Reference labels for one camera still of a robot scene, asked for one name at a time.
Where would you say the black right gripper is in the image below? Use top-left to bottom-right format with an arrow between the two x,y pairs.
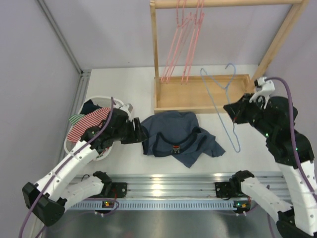
223,92 -> 273,136

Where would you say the blue tank top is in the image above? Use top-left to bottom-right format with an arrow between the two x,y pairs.
141,111 -> 225,168

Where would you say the light blue wire hanger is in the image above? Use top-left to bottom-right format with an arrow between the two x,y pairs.
200,62 -> 241,153

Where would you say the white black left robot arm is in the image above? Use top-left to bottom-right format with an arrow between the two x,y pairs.
22,108 -> 147,227

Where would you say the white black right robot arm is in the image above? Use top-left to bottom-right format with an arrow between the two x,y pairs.
223,94 -> 317,238

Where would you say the white perforated laundry basket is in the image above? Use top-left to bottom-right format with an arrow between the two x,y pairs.
64,97 -> 135,161

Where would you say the red white striped garment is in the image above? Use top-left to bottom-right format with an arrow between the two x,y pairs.
67,108 -> 110,143

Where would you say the dark navy garment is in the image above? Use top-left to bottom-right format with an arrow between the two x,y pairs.
80,99 -> 102,115

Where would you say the green white striped garment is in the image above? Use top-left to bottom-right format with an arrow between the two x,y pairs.
69,114 -> 85,125

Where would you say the aluminium corner profile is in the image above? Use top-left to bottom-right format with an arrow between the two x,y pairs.
37,0 -> 84,75

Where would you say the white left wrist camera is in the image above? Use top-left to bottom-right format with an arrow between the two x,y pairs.
119,104 -> 133,117

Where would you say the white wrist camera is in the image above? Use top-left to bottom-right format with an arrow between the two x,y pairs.
119,104 -> 133,117
249,76 -> 275,109

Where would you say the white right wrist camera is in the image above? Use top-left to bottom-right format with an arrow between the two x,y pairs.
249,76 -> 275,109

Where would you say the aluminium mounting rail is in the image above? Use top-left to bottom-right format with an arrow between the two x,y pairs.
74,173 -> 293,199

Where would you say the slotted grey cable duct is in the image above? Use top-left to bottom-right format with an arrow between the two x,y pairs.
70,200 -> 250,211

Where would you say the pink wire hanger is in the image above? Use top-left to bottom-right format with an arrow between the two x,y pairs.
160,0 -> 192,83
181,0 -> 205,84

